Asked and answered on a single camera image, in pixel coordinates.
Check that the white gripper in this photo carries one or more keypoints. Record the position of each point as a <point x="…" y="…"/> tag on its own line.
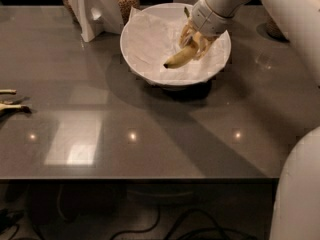
<point x="209" y="20"/>

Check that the white crumpled paper liner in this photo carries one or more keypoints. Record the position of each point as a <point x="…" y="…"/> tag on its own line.
<point x="148" y="44"/>

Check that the yellow banana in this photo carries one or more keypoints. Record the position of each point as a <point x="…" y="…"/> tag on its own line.
<point x="185" y="55"/>

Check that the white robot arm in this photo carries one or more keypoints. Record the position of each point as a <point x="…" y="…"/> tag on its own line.
<point x="296" y="212"/>

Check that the banana stem lower left edge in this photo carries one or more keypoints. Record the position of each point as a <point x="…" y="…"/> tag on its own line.
<point x="22" y="108"/>

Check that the white bowl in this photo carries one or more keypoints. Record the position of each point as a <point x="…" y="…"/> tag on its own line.
<point x="213" y="74"/>

